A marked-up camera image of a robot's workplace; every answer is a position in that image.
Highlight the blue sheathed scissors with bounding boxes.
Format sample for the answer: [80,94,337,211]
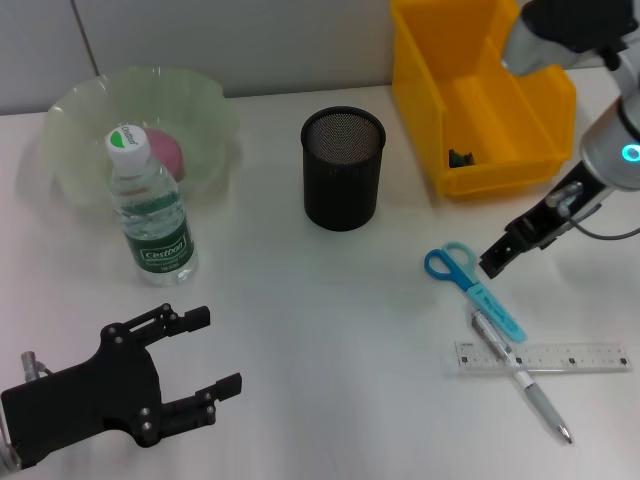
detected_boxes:
[424,242,527,344]

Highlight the clear green-label water bottle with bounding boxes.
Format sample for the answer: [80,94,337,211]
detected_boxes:
[104,124,200,288]

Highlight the pink peach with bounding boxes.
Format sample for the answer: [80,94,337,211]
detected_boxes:
[142,128,186,181]

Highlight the silver white pen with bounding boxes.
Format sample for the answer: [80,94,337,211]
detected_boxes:
[467,305,575,445]

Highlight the right gripper cable with plug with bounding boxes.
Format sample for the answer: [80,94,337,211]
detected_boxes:
[544,179,640,241]

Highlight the black mesh pen holder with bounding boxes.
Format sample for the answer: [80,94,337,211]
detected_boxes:
[300,105,387,232]

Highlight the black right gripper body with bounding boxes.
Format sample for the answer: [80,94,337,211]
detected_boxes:
[502,159,615,252]

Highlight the clear plastic ruler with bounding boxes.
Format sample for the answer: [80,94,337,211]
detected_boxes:
[440,340,634,377]

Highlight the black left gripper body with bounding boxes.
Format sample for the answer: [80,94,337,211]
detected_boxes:
[0,323,165,471]

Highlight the pale green glass fruit bowl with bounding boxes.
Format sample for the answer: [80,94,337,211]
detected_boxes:
[38,65,242,209]

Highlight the yellow plastic bin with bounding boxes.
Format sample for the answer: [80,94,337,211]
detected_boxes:
[389,0,577,202]

